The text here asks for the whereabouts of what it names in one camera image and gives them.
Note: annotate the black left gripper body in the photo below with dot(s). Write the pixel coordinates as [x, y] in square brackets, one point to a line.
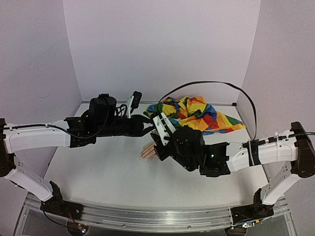
[110, 129]

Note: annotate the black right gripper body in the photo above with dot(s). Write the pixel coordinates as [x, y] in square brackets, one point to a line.
[161, 144]

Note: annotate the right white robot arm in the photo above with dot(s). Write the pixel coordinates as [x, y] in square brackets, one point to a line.
[294, 148]

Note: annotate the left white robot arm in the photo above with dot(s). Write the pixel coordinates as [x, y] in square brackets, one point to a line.
[15, 138]

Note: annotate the mannequin hand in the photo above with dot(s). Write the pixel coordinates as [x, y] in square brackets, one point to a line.
[148, 152]

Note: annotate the colourful rainbow jacket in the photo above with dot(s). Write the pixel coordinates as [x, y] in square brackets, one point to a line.
[196, 113]

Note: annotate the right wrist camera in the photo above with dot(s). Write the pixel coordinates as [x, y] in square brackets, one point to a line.
[164, 127]

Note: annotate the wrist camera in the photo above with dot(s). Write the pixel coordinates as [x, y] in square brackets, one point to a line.
[133, 103]
[164, 127]

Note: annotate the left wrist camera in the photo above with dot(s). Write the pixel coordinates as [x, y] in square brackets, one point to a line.
[133, 103]

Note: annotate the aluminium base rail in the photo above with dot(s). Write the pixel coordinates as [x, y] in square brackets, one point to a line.
[100, 220]

